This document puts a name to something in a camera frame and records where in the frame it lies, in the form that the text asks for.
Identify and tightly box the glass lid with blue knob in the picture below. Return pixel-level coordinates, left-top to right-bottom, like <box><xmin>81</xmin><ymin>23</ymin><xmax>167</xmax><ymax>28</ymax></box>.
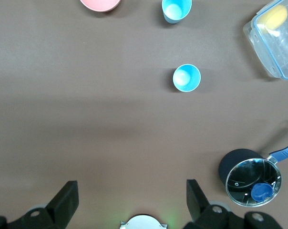
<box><xmin>225</xmin><ymin>157</ymin><xmax>283</xmax><ymax>208</ymax></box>

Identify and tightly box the yellow sponge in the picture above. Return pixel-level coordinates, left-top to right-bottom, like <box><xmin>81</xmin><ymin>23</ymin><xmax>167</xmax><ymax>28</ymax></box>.
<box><xmin>259</xmin><ymin>4</ymin><xmax>288</xmax><ymax>31</ymax></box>

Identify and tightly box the light blue plastic cup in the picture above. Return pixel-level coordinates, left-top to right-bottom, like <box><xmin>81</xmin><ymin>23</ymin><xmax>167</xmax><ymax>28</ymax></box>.
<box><xmin>161</xmin><ymin>0</ymin><xmax>193</xmax><ymax>24</ymax></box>
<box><xmin>172</xmin><ymin>63</ymin><xmax>202</xmax><ymax>93</ymax></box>

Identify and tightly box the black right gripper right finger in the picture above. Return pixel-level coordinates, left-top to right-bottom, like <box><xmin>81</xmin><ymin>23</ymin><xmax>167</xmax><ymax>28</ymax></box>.
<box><xmin>183</xmin><ymin>178</ymin><xmax>282</xmax><ymax>229</ymax></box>

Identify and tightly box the dark pot with blue handle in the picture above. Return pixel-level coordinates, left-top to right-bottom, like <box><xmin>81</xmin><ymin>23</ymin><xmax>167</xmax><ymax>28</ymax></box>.
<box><xmin>218</xmin><ymin>139</ymin><xmax>288</xmax><ymax>191</ymax></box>

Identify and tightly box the clear plastic storage container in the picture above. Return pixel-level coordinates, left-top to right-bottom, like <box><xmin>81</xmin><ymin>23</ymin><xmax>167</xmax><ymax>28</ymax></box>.
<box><xmin>243</xmin><ymin>0</ymin><xmax>288</xmax><ymax>81</ymax></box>

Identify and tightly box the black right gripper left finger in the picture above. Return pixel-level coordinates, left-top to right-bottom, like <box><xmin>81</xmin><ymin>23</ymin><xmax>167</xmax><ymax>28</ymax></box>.
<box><xmin>0</xmin><ymin>180</ymin><xmax>79</xmax><ymax>229</ymax></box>

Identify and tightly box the brown table cloth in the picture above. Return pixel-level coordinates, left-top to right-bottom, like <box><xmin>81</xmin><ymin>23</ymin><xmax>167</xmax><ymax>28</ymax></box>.
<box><xmin>0</xmin><ymin>0</ymin><xmax>288</xmax><ymax>229</ymax></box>

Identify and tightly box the pink bowl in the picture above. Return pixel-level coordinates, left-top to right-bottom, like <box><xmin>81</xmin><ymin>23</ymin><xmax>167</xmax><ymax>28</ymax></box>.
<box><xmin>79</xmin><ymin>0</ymin><xmax>122</xmax><ymax>12</ymax></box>

